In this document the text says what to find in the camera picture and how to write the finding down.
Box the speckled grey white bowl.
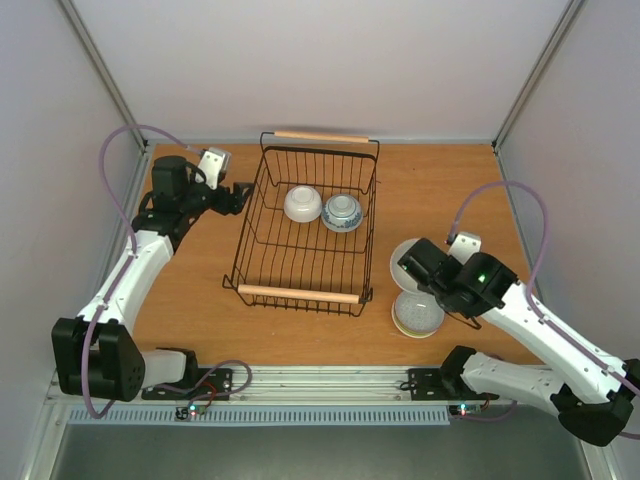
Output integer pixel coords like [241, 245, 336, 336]
[391, 292, 445, 332]

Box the plain white bowl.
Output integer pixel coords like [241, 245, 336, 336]
[284, 185, 323, 223]

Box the blue patterned white bowl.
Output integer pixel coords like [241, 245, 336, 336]
[321, 194, 363, 233]

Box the ribbed white bowl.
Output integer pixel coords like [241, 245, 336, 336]
[390, 238, 424, 294]

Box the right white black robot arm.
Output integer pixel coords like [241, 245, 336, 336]
[395, 238, 639, 447]

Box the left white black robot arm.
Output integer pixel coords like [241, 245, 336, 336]
[51, 148, 253, 401]

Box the green bowl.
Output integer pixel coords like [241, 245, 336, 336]
[391, 311, 437, 339]

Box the right circuit board with leds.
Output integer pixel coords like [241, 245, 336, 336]
[449, 403, 483, 417]

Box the circuit board with leds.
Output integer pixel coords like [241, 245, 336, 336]
[174, 405, 208, 421]
[449, 403, 483, 417]

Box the left circuit board with leds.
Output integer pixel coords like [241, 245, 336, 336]
[174, 405, 208, 421]

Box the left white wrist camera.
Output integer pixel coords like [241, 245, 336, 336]
[195, 147, 232, 190]

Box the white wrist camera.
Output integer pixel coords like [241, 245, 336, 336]
[195, 147, 232, 190]
[447, 231, 482, 264]

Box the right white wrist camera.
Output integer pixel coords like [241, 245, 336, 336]
[447, 231, 482, 264]

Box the black wire dish rack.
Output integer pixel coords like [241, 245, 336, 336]
[223, 130, 380, 317]

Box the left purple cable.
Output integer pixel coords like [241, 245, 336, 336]
[79, 124, 206, 419]

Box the purple cable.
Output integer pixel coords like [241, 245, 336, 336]
[447, 181, 640, 441]
[79, 124, 206, 419]

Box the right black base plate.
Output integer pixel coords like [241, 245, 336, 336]
[407, 368, 451, 401]

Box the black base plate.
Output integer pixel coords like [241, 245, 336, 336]
[141, 368, 233, 401]
[407, 368, 451, 401]

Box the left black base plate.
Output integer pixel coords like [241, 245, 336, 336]
[141, 368, 233, 401]

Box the aluminium rail front frame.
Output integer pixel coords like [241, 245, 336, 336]
[44, 363, 595, 405]

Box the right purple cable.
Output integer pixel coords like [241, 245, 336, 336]
[447, 181, 640, 441]

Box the grey slotted cable duct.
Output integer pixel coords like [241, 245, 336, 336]
[66, 405, 451, 427]

